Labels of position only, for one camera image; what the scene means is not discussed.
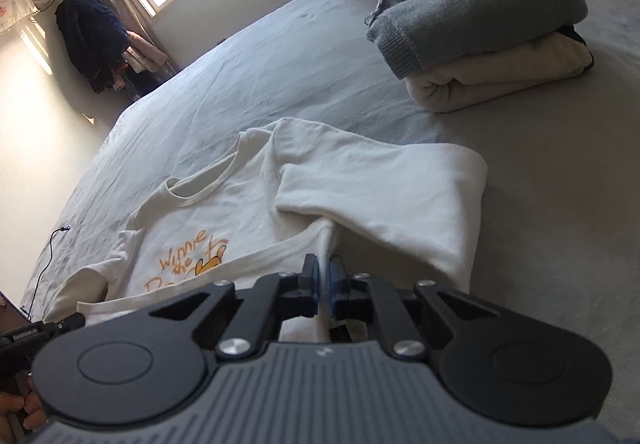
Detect wall poster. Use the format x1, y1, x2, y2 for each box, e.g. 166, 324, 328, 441
0, 0, 39, 38

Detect grey fuzzy blanket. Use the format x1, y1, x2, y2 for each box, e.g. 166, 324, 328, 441
415, 0, 640, 430

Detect pink hanging clothes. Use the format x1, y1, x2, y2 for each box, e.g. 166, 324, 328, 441
119, 29, 172, 91

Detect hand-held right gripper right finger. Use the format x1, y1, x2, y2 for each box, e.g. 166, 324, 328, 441
326, 255, 507, 366

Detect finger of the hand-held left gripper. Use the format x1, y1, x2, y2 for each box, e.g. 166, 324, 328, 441
44, 313, 87, 332

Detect white printed sweatshirt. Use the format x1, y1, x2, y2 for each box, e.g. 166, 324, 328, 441
47, 116, 489, 344

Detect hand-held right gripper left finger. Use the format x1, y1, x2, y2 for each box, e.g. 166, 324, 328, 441
148, 253, 322, 361

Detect dark blue hanging jacket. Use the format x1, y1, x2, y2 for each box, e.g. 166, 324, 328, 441
55, 0, 132, 93

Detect cream folded garment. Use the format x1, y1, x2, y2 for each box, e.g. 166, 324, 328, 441
405, 31, 596, 114

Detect grey folded sweater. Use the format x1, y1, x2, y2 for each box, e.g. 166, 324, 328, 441
365, 0, 589, 80

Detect black cable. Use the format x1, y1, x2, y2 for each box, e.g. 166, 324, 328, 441
22, 225, 72, 318

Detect black folded garment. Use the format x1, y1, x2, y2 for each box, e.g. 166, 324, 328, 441
557, 23, 596, 70

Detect bed with pale sheet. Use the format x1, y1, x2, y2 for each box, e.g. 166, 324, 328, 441
20, 0, 640, 430

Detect person's left hand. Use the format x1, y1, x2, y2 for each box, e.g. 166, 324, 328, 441
0, 374, 49, 436

